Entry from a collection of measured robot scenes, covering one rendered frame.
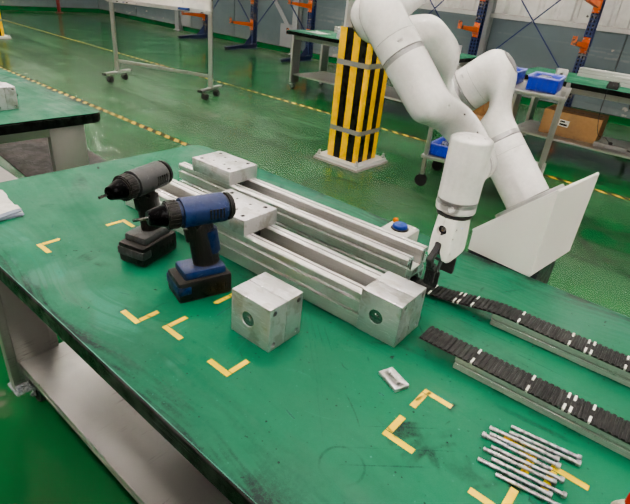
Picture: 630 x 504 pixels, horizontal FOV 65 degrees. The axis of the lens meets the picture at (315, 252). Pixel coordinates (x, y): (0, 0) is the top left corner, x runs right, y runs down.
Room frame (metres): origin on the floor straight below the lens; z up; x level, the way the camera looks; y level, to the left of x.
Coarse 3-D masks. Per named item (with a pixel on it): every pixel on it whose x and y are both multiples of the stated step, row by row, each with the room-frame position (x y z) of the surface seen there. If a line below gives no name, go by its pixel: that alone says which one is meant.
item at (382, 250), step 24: (192, 168) 1.40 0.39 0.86; (240, 192) 1.28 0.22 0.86; (264, 192) 1.33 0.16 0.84; (288, 192) 1.30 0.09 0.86; (288, 216) 1.19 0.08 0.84; (312, 216) 1.15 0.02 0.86; (336, 216) 1.18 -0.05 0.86; (312, 240) 1.13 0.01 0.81; (336, 240) 1.08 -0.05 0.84; (360, 240) 1.05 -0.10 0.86; (384, 240) 1.09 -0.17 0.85; (408, 240) 1.07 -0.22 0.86; (384, 264) 1.00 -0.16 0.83; (408, 264) 0.98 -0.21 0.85
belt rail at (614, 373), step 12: (492, 324) 0.88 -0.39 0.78; (504, 324) 0.87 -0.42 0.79; (516, 324) 0.85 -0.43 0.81; (528, 336) 0.83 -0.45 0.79; (540, 336) 0.82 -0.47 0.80; (552, 348) 0.81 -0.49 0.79; (564, 348) 0.79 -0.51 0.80; (576, 360) 0.78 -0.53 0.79; (588, 360) 0.77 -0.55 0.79; (600, 360) 0.76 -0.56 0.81; (600, 372) 0.75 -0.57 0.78; (612, 372) 0.75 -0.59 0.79; (624, 372) 0.73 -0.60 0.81; (624, 384) 0.73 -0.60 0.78
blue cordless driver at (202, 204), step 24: (216, 192) 0.93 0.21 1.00; (168, 216) 0.84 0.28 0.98; (192, 216) 0.86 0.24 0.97; (216, 216) 0.88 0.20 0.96; (192, 240) 0.88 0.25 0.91; (216, 240) 0.90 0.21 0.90; (192, 264) 0.88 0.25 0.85; (216, 264) 0.89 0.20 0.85; (192, 288) 0.85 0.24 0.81; (216, 288) 0.87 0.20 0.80
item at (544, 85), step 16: (528, 80) 3.67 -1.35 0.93; (544, 80) 3.62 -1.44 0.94; (560, 80) 3.57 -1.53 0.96; (544, 96) 3.57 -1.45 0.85; (560, 96) 3.53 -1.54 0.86; (560, 112) 3.98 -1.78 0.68; (432, 128) 3.88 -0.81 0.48; (432, 144) 3.90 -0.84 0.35; (448, 144) 3.94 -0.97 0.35; (544, 160) 3.98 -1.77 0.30; (416, 176) 3.91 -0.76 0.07
